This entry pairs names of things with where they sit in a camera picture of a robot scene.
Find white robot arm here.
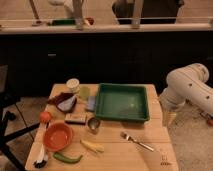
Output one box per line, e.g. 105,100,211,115
159,63,213,126

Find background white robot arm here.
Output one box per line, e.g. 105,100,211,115
47,0,74,18

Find silver metal fork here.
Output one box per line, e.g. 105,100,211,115
120,132,154,152

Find red plastic bowl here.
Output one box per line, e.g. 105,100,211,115
43,122,74,152

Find green plastic tray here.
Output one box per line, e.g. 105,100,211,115
94,83,150,123

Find small metal cup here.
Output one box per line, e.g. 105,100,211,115
87,117,101,134

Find blue sponge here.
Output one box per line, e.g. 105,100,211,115
85,96,96,111

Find yellow green cup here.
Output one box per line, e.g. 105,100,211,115
79,86,90,100

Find wooden block sponge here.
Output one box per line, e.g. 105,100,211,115
65,114,87,124

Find white round container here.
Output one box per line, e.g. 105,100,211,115
66,78,80,93

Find person in dark clothes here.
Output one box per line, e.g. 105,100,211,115
112,0,185,24

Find dark red cloth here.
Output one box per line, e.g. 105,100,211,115
47,92,74,105

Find green chili pepper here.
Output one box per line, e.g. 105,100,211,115
53,152,82,164

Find red tomato toy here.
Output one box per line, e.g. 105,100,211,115
39,111,52,123

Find background green tray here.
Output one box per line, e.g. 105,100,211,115
51,19,75,26

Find black tripod stand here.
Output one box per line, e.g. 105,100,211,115
0,64,41,171

